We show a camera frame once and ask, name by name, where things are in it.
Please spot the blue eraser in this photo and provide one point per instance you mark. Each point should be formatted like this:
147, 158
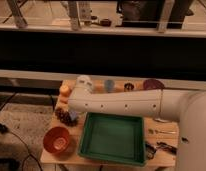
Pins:
73, 115

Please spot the red bowl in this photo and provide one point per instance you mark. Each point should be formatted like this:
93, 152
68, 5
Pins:
56, 140

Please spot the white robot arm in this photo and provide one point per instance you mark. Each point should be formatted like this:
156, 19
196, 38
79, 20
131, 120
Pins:
187, 108

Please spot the purple bowl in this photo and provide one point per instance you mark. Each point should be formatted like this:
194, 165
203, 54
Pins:
151, 84

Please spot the blue cup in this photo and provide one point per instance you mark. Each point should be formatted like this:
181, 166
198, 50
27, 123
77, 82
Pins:
109, 86

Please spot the metal cup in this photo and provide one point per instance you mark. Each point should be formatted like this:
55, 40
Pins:
128, 87

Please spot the orange toy fruit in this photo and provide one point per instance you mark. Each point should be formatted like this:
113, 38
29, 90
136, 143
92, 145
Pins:
65, 90

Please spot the orange carrot toy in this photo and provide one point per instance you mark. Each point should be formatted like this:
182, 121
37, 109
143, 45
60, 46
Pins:
63, 100

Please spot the green plastic tray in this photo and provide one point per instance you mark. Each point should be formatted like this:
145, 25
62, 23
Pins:
113, 138

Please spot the metal spoon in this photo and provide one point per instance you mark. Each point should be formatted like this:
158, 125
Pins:
153, 131

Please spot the black scissors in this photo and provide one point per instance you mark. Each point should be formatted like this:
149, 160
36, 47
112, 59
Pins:
151, 150

